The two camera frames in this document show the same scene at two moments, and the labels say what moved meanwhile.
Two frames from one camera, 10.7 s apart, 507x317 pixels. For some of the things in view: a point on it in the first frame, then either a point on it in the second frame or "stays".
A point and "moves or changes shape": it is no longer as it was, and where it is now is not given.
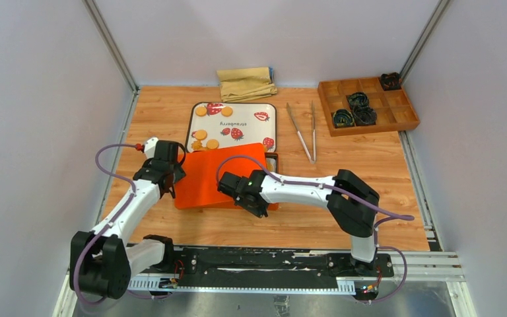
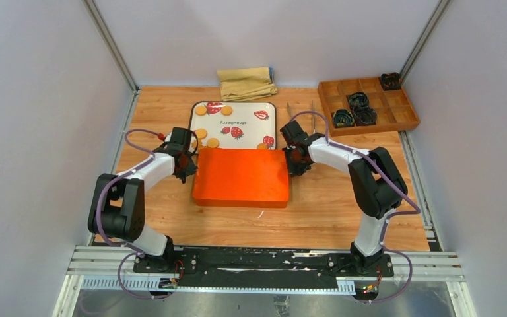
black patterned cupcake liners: [343, 118] stays
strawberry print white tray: [215, 125] stays
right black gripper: [259, 211] -> [295, 170]
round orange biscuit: [226, 111] stays
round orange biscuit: [201, 111] stays
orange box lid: [197, 187] moves or changes shape
